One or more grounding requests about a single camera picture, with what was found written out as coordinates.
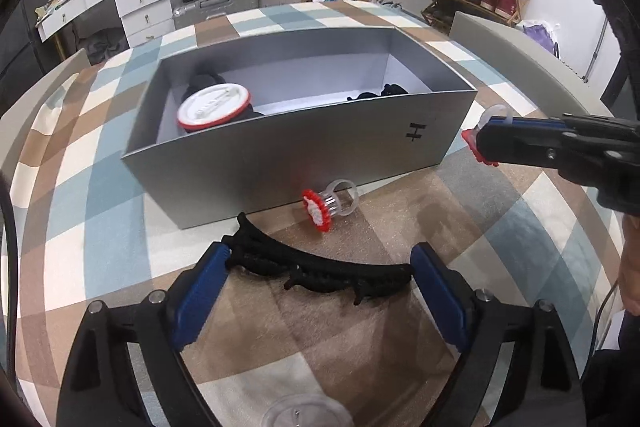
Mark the grey cardboard box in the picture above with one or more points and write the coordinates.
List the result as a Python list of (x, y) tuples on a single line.
[(300, 157)]

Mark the thin metal rod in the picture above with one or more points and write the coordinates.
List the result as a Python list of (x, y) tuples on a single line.
[(595, 52)]

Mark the long black hair claw clip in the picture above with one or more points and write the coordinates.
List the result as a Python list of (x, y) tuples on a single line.
[(320, 274)]

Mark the checkered tablecloth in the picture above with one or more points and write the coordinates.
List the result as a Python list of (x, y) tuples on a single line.
[(100, 207)]

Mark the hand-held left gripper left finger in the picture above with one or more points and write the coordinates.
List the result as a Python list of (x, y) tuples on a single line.
[(197, 297)]

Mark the white desk with drawers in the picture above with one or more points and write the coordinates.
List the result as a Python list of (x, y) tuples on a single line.
[(145, 12)]

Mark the white purple plastic bag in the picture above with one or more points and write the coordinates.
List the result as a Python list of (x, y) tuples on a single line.
[(540, 37)]

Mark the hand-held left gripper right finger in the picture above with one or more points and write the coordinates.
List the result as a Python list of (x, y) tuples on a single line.
[(445, 302)]

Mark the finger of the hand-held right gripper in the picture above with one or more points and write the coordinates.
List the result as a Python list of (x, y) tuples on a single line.
[(525, 123), (515, 149)]

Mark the person's right forearm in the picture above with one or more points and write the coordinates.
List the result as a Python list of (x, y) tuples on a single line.
[(631, 257)]

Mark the person's dark clothing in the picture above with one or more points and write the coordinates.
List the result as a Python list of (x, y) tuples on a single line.
[(620, 382)]

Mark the grey clothes pile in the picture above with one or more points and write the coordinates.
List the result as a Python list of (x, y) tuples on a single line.
[(100, 44)]

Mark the silver suitcase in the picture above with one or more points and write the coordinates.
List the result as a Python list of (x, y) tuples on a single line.
[(215, 9)]

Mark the red white round case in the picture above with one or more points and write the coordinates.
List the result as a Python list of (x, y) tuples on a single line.
[(212, 107)]

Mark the grey chair back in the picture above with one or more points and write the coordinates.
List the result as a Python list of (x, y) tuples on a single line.
[(515, 52), (40, 102)]

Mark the colourful shoes on floor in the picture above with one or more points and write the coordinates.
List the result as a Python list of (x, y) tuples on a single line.
[(385, 2)]

